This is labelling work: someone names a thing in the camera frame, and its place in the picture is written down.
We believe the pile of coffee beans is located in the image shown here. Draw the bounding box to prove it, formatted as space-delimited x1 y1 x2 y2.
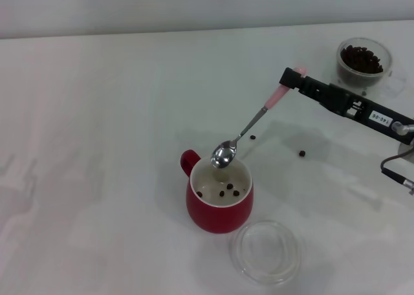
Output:
339 45 384 84

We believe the pink handled metal spoon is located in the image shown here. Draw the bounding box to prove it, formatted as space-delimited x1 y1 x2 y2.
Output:
210 67 307 170

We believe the clear glass cup with handle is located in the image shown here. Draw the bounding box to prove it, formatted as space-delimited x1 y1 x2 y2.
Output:
335 38 407 98

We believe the clear glass saucer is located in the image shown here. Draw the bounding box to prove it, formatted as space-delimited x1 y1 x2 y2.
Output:
324 67 407 105

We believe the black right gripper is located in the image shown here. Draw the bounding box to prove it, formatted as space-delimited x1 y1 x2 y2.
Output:
279 67 414 144

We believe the clear round glass dish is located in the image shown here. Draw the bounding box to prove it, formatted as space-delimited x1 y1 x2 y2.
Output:
230 219 302 287

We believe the dark right wrist cable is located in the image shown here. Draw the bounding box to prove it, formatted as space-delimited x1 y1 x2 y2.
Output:
380 151 414 196

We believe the red ceramic mug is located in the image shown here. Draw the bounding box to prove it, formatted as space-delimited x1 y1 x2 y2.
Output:
180 149 255 235

